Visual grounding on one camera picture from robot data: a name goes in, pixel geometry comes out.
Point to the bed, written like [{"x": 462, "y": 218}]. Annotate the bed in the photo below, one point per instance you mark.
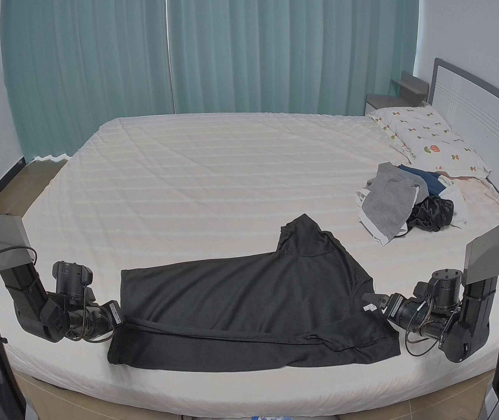
[{"x": 210, "y": 169}]

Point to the blue-green curtain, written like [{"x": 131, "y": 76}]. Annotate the blue-green curtain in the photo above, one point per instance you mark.
[
  {"x": 284, "y": 37},
  {"x": 87, "y": 59}
]

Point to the white printed pillow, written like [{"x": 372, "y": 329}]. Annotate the white printed pillow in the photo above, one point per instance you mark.
[{"x": 429, "y": 138}]

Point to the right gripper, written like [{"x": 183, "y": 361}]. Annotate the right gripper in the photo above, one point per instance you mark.
[{"x": 400, "y": 308}]

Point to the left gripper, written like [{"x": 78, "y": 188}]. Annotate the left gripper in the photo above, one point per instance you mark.
[{"x": 111, "y": 315}]

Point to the grey bedside table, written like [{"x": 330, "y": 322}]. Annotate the grey bedside table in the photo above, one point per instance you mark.
[{"x": 402, "y": 90}]

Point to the pile of clothes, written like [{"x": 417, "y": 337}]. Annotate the pile of clothes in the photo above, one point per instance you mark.
[{"x": 389, "y": 204}]

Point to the black T-shirt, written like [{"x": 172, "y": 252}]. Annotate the black T-shirt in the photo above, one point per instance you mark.
[{"x": 240, "y": 300}]

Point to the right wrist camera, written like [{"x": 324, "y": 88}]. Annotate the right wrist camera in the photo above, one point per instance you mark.
[{"x": 421, "y": 289}]

